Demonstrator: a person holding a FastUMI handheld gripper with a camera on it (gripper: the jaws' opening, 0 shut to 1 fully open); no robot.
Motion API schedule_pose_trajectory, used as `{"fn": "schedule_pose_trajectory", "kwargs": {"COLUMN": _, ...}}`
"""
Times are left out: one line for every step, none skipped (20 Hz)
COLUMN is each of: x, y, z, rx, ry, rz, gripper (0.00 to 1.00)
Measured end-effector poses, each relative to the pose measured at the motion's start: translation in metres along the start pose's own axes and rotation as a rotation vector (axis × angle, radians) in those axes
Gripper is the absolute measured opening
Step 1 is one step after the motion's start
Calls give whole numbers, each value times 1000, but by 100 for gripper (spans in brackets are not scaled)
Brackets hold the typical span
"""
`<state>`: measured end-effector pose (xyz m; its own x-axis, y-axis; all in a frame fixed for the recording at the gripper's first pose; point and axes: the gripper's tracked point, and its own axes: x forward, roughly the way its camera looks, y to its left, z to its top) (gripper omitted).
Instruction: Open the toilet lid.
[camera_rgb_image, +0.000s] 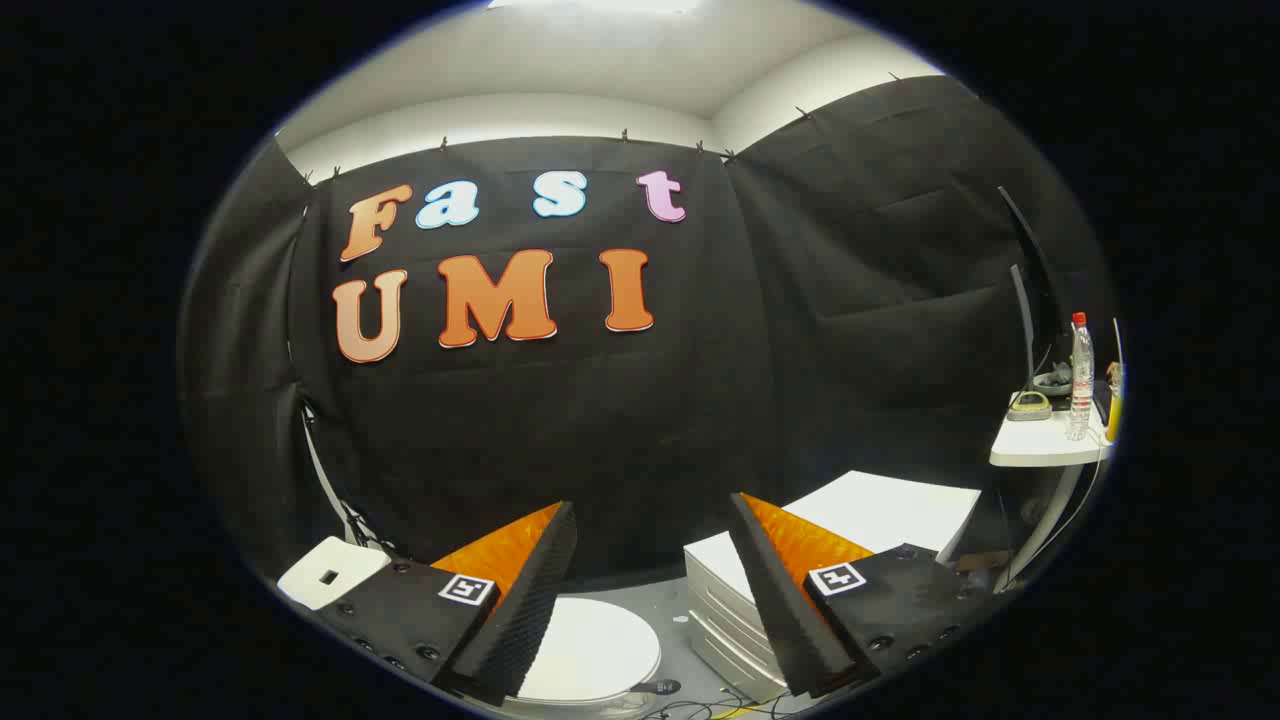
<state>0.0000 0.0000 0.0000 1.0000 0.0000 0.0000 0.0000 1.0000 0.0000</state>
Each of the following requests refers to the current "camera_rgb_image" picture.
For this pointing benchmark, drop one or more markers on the thin black stand rod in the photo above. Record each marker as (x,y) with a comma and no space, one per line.
(345,515)

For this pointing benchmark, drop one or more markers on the yellow container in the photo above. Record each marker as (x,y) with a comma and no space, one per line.
(1114,410)

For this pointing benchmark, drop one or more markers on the clear plastic water bottle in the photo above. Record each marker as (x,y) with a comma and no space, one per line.
(1080,390)

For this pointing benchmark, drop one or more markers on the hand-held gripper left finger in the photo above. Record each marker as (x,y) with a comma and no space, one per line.
(530,610)

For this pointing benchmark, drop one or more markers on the black backdrop cloth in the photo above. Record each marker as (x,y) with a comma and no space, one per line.
(600,430)

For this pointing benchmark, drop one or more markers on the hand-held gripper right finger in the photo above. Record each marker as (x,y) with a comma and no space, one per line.
(785,620)

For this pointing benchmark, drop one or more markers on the white drawer cabinet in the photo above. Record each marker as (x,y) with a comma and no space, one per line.
(890,510)

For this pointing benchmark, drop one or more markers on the white box with square hole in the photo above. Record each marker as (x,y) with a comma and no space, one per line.
(325,575)

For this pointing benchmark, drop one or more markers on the white side desk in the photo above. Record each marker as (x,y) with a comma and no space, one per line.
(1040,445)

